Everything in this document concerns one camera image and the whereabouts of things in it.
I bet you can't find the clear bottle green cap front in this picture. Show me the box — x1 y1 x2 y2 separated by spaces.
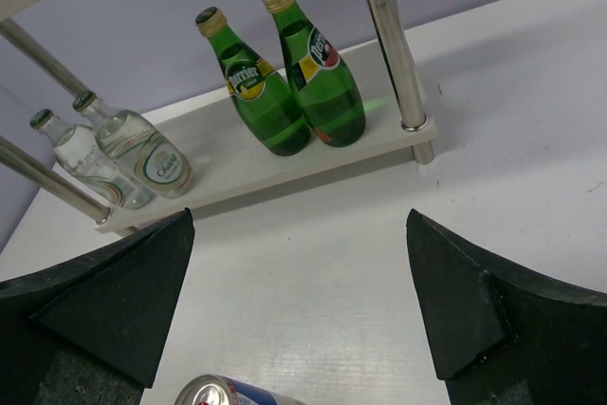
72 90 194 199

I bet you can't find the silver can red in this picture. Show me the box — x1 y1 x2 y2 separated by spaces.
175 375 303 405

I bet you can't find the white two-tier shelf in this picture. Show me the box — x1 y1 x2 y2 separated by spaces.
1 0 436 234

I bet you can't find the green glass bottle back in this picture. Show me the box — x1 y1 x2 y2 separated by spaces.
263 0 366 148

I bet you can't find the clear bottle green cap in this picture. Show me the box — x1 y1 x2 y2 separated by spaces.
29 108 155 211
72 90 194 199

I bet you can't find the green glass bottle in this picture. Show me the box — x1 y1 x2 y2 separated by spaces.
195 7 310 156
263 0 366 148

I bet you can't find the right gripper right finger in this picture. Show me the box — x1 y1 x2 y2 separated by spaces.
406 210 606 404

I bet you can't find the clear bottle green cap back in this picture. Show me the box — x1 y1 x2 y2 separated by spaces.
29 108 155 211

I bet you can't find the green glass bottle front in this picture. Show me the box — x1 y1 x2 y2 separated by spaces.
195 7 310 156

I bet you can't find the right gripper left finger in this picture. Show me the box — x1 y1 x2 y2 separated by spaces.
1 209 195 404

